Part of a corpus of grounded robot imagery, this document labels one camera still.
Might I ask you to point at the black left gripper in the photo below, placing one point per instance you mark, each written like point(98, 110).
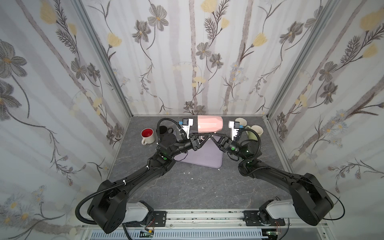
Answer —
point(194, 142)

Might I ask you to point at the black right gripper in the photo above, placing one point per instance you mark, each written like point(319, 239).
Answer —
point(222, 142)

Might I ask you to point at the pink ceramic mug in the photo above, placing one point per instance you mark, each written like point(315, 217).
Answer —
point(209, 124)

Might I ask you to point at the dark green ceramic mug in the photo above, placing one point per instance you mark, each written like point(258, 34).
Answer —
point(241, 121)

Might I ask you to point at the light green ceramic mug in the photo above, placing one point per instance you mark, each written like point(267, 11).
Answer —
point(257, 131)

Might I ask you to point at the black ceramic mug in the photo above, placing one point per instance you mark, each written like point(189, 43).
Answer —
point(165, 130)

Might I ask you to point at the cream mug red inside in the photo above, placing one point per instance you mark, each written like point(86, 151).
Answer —
point(148, 136)

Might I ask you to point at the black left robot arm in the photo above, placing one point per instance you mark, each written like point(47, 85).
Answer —
point(108, 207)

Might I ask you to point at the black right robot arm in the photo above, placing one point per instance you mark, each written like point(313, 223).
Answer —
point(310, 201)

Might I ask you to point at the lavender plastic tray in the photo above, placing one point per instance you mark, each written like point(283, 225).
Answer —
point(208, 155)

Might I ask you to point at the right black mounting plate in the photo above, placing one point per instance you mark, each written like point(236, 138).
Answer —
point(261, 219)

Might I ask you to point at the black mounting plate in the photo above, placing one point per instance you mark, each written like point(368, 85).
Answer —
point(153, 219)
point(261, 219)

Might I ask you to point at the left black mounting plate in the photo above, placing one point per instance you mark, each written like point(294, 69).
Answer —
point(153, 219)

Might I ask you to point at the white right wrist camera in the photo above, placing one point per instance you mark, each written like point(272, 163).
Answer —
point(235, 127)

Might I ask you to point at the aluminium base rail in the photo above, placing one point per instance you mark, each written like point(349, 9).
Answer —
point(217, 219)

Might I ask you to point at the white slotted cable duct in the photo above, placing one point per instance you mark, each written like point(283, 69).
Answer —
point(199, 234)

